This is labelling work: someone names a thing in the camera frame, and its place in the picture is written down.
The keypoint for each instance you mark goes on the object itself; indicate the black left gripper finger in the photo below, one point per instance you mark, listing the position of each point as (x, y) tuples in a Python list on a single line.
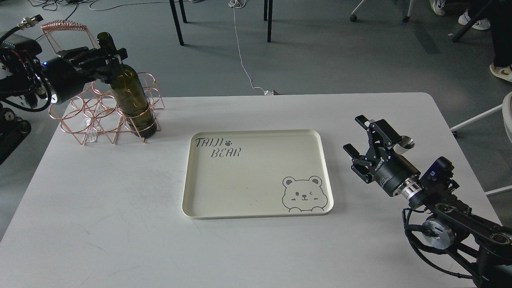
[(106, 74), (103, 57)]

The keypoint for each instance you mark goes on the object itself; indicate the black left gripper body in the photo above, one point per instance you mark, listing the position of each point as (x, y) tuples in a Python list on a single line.
[(67, 74)]

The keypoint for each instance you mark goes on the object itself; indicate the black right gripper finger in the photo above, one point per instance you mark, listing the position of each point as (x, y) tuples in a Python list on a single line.
[(382, 138), (363, 165)]

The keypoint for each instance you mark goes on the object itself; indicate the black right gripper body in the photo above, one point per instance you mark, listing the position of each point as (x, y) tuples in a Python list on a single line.
[(388, 169)]

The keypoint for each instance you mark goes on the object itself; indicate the silver metal jigger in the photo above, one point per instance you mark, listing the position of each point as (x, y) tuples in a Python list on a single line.
[(406, 143)]

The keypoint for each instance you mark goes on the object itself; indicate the dark green wine bottle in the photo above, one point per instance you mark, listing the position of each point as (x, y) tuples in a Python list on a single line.
[(128, 92)]

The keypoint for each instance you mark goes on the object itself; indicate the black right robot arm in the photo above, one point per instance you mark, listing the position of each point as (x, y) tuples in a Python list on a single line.
[(441, 229)]

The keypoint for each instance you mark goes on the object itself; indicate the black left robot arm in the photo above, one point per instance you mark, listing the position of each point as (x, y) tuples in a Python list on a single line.
[(32, 85)]

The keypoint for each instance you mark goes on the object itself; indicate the office chair wheels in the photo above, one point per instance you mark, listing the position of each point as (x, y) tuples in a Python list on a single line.
[(404, 8)]

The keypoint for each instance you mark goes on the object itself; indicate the cream bear serving tray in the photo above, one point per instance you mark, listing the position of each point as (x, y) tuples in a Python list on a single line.
[(265, 173)]

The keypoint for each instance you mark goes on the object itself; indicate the white chair base right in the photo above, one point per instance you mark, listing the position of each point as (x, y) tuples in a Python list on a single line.
[(491, 131)]

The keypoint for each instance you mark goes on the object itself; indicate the copper wire wine rack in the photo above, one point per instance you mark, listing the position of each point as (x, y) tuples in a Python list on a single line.
[(95, 111)]

